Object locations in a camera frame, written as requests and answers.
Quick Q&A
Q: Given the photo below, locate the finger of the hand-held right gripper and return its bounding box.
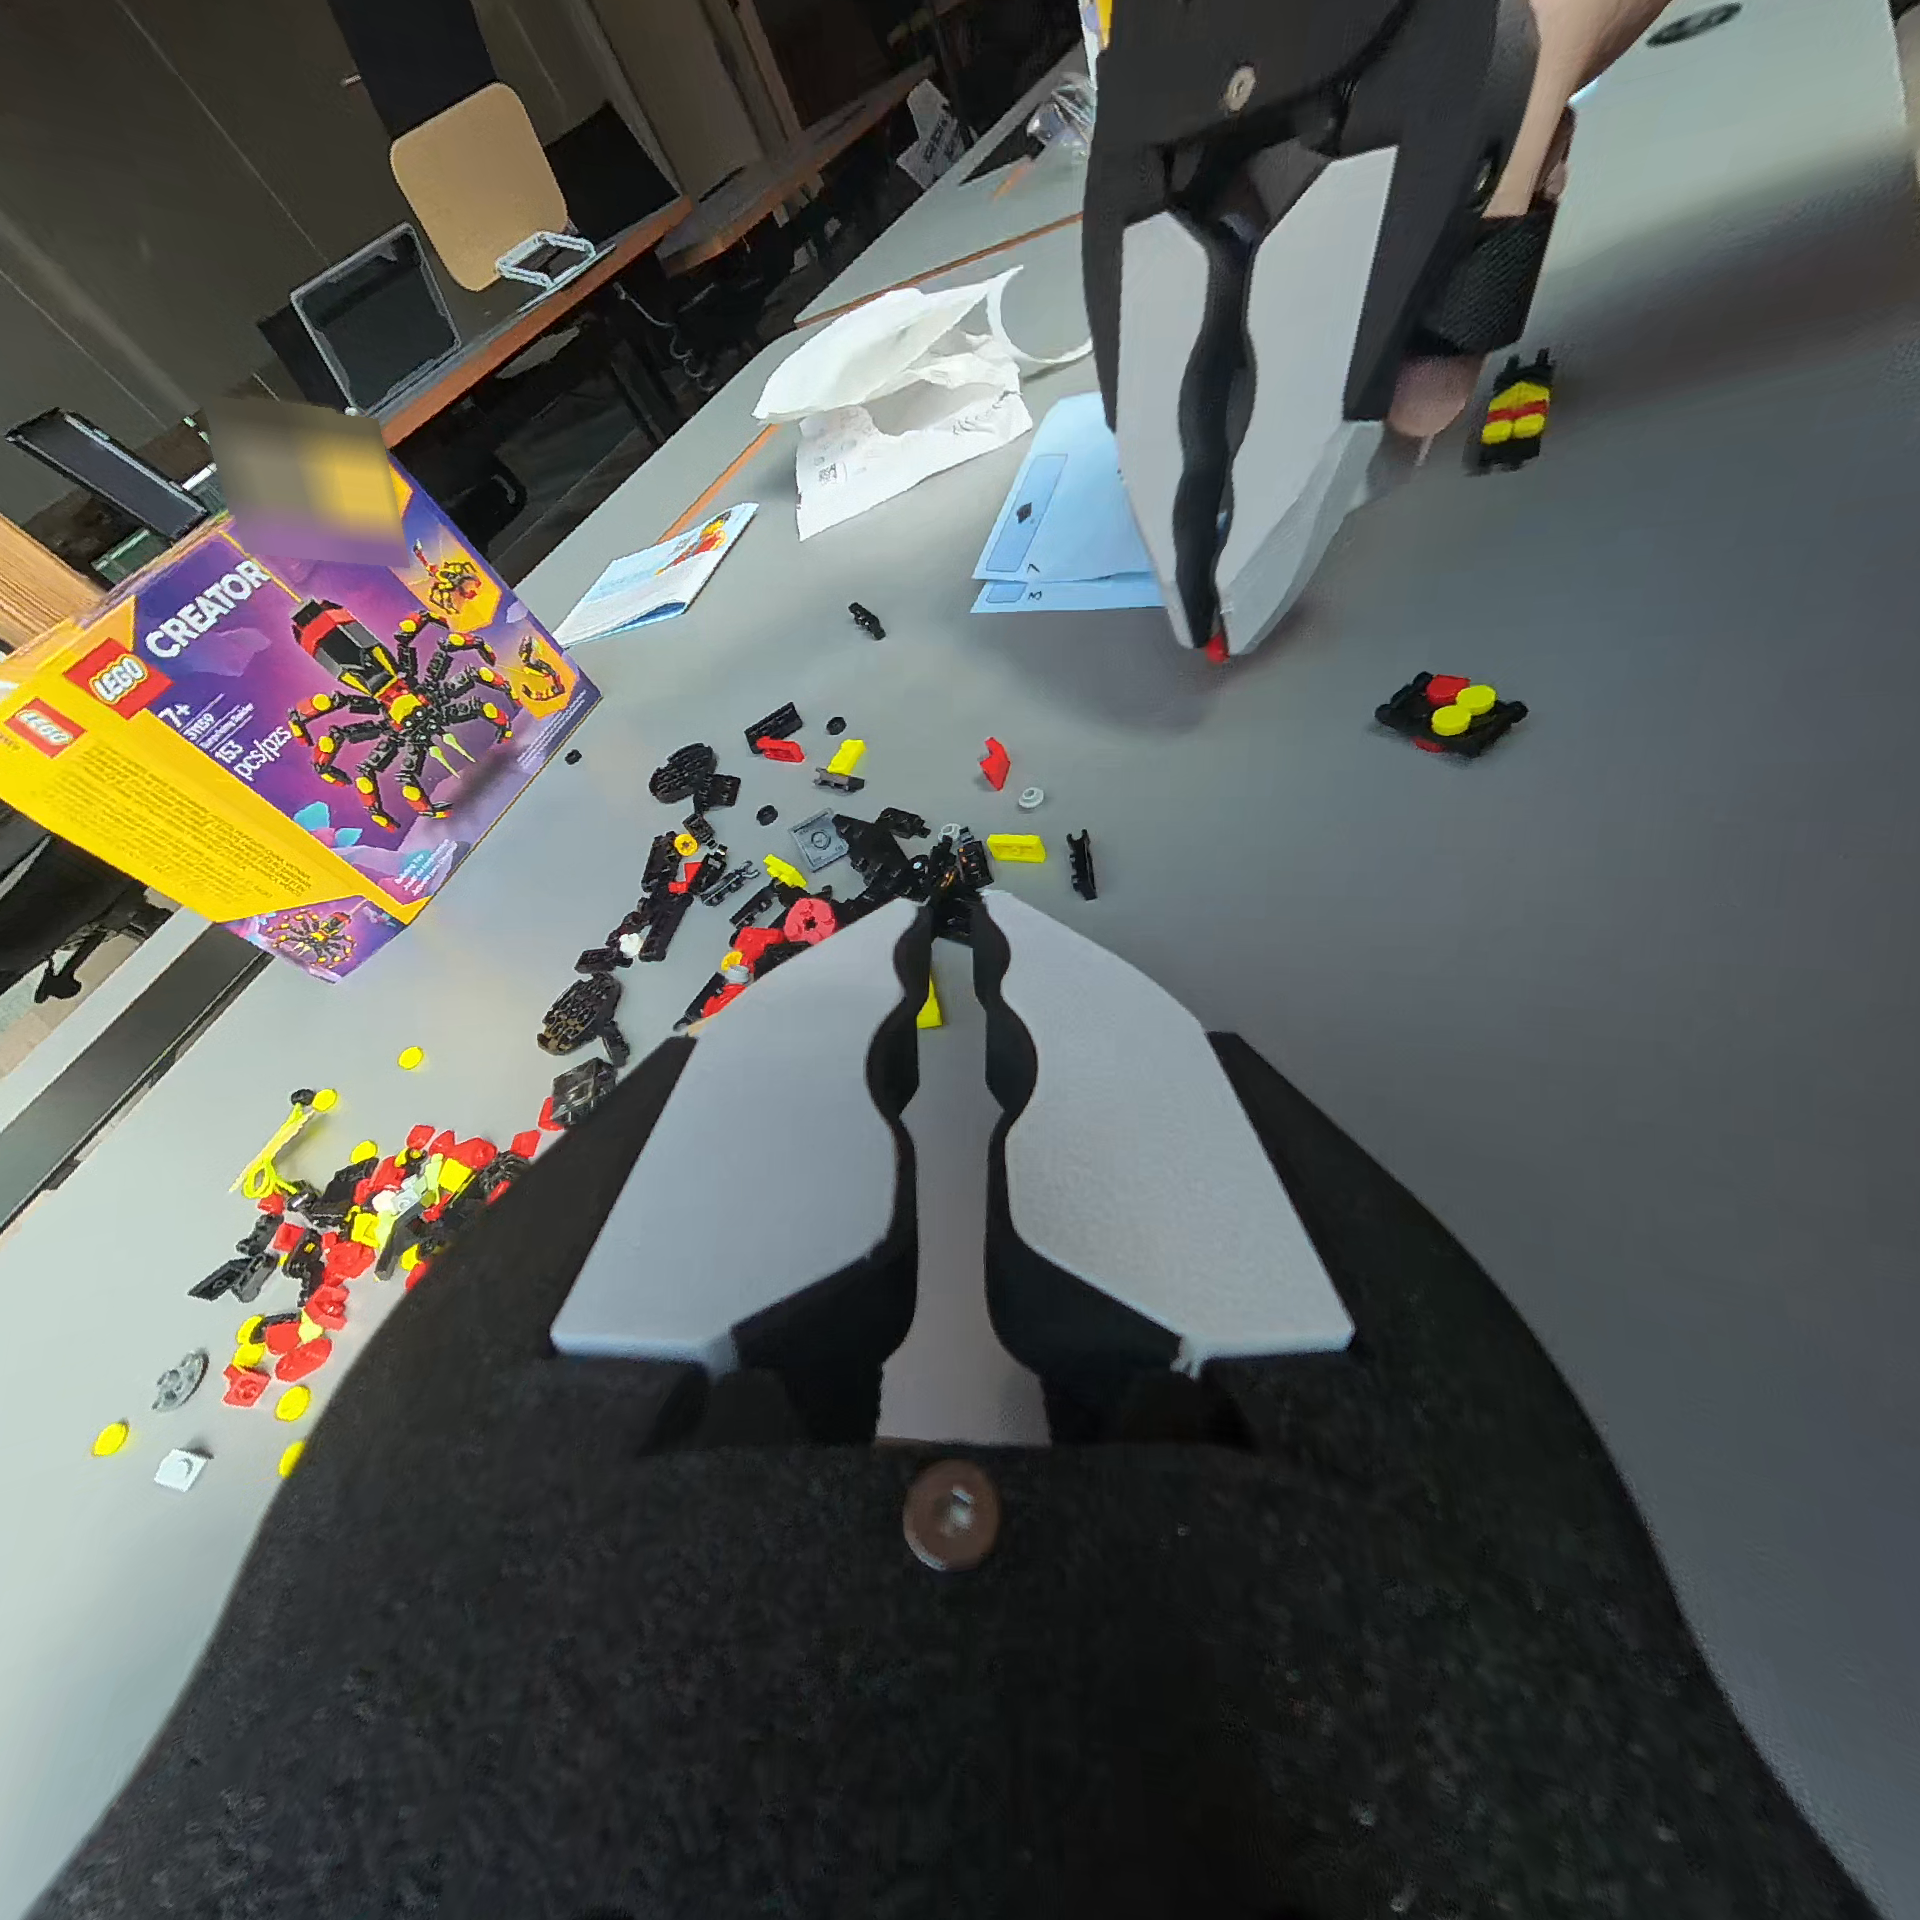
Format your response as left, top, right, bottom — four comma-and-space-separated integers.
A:
1218, 144, 1404, 659
1120, 209, 1250, 648

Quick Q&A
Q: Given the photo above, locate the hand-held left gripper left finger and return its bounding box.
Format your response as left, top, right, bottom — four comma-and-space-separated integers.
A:
549, 896, 938, 1444

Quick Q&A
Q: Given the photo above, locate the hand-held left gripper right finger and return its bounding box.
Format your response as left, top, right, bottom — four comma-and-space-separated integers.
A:
970, 888, 1359, 1444

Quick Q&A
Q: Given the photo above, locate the pile of mostly black bricks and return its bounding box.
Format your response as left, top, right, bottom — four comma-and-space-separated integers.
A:
537, 697, 1105, 1142

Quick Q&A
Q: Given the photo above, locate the person's right hand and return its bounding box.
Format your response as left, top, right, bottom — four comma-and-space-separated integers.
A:
1388, 0, 1673, 442

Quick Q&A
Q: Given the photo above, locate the light blue instruction booklet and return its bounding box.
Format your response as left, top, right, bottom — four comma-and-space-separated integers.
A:
970, 394, 1176, 618

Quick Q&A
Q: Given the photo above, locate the black assembly with striped top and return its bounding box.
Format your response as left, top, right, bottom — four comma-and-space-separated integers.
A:
1468, 348, 1560, 473

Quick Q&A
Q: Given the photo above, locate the torn white paper bag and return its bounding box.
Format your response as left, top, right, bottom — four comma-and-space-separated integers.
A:
751, 270, 1097, 541

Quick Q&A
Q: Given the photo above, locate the pile of red yellow bricks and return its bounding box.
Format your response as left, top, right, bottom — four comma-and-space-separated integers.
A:
90, 1043, 565, 1496

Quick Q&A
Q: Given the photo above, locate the black assembly with round studs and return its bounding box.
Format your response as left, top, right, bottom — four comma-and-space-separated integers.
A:
1375, 668, 1531, 760

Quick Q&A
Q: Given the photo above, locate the white blue folded leaflet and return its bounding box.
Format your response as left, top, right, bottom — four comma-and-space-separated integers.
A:
557, 502, 762, 649

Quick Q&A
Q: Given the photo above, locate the wooden-edged table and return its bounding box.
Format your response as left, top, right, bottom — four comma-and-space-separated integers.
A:
256, 60, 940, 453

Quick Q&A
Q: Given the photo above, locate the purple yellow toy brick box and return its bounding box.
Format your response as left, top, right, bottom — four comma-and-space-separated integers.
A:
0, 428, 601, 990

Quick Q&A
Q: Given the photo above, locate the beige chair back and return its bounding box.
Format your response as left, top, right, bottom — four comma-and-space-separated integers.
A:
392, 83, 572, 294

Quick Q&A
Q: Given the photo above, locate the clear plastic storage box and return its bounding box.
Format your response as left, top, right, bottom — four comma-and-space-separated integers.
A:
289, 224, 461, 416

